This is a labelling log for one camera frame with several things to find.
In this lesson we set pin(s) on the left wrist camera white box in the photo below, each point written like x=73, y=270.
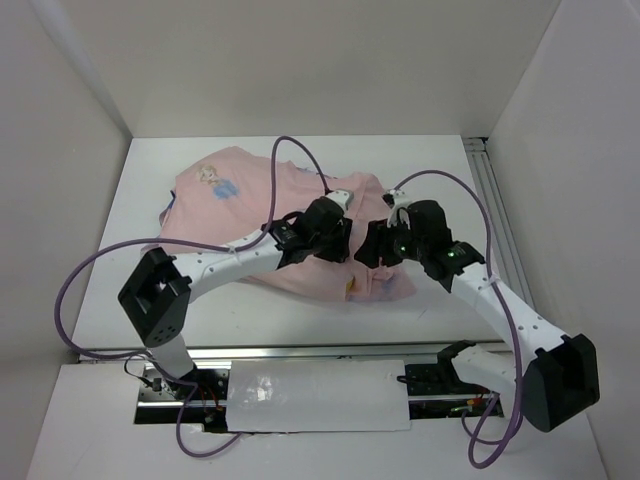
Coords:
x=342, y=198

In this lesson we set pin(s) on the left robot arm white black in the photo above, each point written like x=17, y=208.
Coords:
x=158, y=292

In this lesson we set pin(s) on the aluminium side rail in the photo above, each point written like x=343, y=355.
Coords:
x=508, y=259

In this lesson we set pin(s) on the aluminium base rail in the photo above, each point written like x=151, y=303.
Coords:
x=410, y=349

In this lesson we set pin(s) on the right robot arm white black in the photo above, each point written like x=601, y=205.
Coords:
x=551, y=376

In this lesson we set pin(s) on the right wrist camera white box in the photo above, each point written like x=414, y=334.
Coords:
x=398, y=203

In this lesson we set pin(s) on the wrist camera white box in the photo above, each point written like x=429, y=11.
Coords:
x=342, y=198
x=398, y=203

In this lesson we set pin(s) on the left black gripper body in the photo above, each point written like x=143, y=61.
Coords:
x=333, y=246

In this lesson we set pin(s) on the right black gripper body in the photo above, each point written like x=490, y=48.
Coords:
x=397, y=244

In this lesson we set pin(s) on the white cover plate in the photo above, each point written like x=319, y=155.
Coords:
x=314, y=396

